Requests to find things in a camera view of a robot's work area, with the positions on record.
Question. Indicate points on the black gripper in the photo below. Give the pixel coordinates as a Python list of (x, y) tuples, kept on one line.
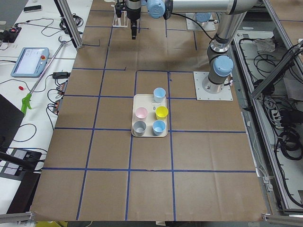
[(133, 13)]

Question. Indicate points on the light blue cup rear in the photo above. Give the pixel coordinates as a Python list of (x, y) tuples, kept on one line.
[(159, 94)]

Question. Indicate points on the light blue cup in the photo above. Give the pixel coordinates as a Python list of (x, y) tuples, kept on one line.
[(159, 94), (158, 127)]

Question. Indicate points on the pink plastic cup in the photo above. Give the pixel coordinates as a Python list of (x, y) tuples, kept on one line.
[(141, 113)]

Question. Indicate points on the yellow plastic cup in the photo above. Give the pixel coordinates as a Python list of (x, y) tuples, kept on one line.
[(161, 112)]

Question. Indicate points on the grey plastic cup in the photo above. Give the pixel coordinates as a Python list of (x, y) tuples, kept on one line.
[(139, 128)]

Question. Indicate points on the light blue cup front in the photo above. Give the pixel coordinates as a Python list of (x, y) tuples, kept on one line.
[(158, 127)]

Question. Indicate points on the beige plastic tray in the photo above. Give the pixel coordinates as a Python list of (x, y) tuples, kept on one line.
[(147, 101)]

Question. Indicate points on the black smartphone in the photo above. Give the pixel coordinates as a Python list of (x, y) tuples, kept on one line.
[(32, 8)]

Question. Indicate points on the teach pendant tablet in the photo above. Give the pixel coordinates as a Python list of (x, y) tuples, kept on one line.
[(31, 62)]

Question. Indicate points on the white wire cup rack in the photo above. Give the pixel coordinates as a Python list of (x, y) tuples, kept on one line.
[(120, 19)]

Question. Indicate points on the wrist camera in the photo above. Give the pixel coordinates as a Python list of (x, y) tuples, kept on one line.
[(119, 7)]

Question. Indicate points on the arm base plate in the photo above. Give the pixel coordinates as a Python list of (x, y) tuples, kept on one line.
[(207, 91), (207, 26)]

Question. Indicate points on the green handled reacher grabber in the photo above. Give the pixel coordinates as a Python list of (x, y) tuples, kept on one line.
[(26, 99)]

